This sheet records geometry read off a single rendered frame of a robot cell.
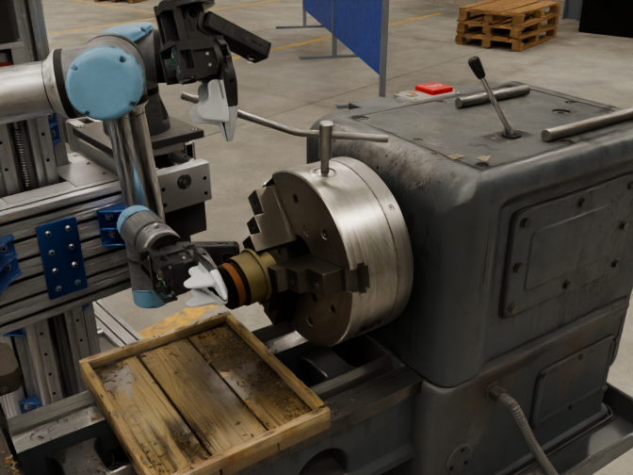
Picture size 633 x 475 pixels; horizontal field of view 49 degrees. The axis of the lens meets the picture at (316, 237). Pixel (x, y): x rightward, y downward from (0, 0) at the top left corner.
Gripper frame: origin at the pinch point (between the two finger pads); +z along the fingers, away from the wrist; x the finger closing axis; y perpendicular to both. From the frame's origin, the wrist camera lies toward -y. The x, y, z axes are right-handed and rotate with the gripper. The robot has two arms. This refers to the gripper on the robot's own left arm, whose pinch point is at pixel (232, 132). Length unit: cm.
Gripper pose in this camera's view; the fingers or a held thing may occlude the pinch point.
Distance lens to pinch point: 107.4
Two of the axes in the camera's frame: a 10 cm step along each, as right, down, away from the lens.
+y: -8.3, 2.5, -5.0
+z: 2.0, 9.7, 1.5
